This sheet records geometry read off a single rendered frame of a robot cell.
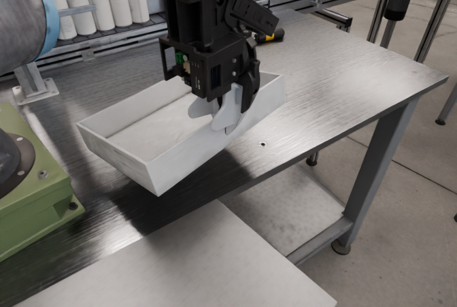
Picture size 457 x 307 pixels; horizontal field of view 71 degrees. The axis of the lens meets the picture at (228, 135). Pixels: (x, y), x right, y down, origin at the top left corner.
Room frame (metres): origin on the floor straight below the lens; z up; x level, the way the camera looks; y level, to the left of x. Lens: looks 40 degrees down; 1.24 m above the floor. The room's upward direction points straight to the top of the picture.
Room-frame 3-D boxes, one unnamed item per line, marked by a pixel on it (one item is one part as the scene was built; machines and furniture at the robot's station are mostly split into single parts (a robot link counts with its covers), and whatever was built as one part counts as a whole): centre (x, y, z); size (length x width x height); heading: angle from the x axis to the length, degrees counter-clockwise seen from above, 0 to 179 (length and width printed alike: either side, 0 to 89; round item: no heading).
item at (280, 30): (0.91, -0.08, 0.84); 0.20 x 0.03 x 0.03; 116
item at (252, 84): (0.34, -0.01, 1.04); 0.05 x 0.02 x 0.09; 50
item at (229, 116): (0.33, 0.00, 0.99); 0.06 x 0.03 x 0.09; 140
